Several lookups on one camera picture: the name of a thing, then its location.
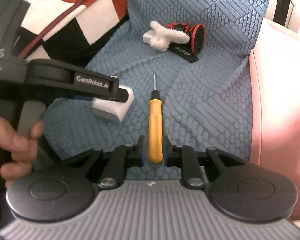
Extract black flat tag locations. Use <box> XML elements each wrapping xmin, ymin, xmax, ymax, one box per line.
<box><xmin>168</xmin><ymin>43</ymin><xmax>199</xmax><ymax>63</ymax></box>

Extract pink white storage box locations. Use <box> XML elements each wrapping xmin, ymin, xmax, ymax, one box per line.
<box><xmin>249</xmin><ymin>18</ymin><xmax>300</xmax><ymax>220</ymax></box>

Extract red white black blanket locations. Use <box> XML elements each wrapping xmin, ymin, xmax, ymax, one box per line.
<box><xmin>12</xmin><ymin>0</ymin><xmax>128</xmax><ymax>67</ymax></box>

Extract red black mesh headset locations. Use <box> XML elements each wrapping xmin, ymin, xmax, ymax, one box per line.
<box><xmin>166</xmin><ymin>23</ymin><xmax>205</xmax><ymax>55</ymax></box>

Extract yellow handled screwdriver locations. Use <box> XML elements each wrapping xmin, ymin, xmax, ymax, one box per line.
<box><xmin>148</xmin><ymin>74</ymin><xmax>163</xmax><ymax>163</ymax></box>

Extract person's left hand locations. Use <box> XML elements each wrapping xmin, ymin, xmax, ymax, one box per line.
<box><xmin>0</xmin><ymin>117</ymin><xmax>43</xmax><ymax>187</ymax></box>

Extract black metal frame post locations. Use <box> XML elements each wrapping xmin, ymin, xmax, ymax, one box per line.
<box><xmin>273</xmin><ymin>0</ymin><xmax>290</xmax><ymax>26</ymax></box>

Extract blue textured sofa cover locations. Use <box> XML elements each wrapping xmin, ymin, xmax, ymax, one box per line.
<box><xmin>43</xmin><ymin>0</ymin><xmax>269</xmax><ymax>159</ymax></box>

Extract white adapter block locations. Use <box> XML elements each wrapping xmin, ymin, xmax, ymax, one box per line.
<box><xmin>143</xmin><ymin>30</ymin><xmax>156</xmax><ymax>44</ymax></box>

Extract white fluffy plush toy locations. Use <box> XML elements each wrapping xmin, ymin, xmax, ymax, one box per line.
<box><xmin>149</xmin><ymin>21</ymin><xmax>190</xmax><ymax>52</ymax></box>

